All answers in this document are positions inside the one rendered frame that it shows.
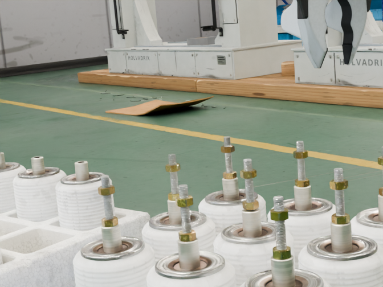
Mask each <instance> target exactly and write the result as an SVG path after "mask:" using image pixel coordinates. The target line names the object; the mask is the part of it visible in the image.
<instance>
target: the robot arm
mask: <svg viewBox="0 0 383 287"><path fill-rule="evenodd" d="M328 1H329V0H293V2H292V4H291V6H289V7H288V8H287V9H286V10H285V11H283V13H282V16H281V25H282V29H283V30H284V31H285V32H287V33H289V34H291V35H294V36H296V37H298V38H300V39H301V40H302V41H303V45H304V48H305V51H306V53H307V56H308V58H309V60H310V61H311V63H312V65H313V67H314V68H321V66H322V64H323V61H324V59H325V56H326V54H327V51H328V48H327V44H326V40H325V33H326V31H327V26H328V27H330V28H332V29H334V30H336V31H339V32H342V33H343V34H344V36H343V44H342V47H343V56H344V64H351V62H353V59H354V56H355V54H356V51H357V49H358V45H359V44H360V40H361V37H362V34H363V32H364V28H365V24H366V19H367V14H368V12H369V10H370V5H371V1H372V0H331V2H330V3H329V4H328Z"/></svg>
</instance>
